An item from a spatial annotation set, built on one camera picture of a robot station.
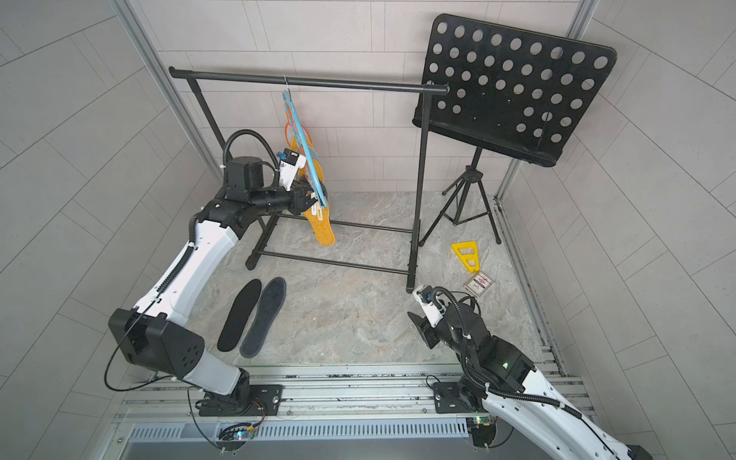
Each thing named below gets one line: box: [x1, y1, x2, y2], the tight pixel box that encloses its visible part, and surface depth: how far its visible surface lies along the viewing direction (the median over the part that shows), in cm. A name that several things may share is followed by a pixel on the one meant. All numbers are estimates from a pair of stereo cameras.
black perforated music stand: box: [417, 13, 618, 247], surface depth 65 cm
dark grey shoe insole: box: [239, 276, 288, 359], surface depth 86 cm
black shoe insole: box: [217, 278, 262, 352], surface depth 88 cm
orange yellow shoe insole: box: [302, 204, 337, 247], surface depth 86 cm
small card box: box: [463, 271, 495, 298], surface depth 93 cm
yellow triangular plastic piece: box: [450, 240, 481, 274], surface depth 101 cm
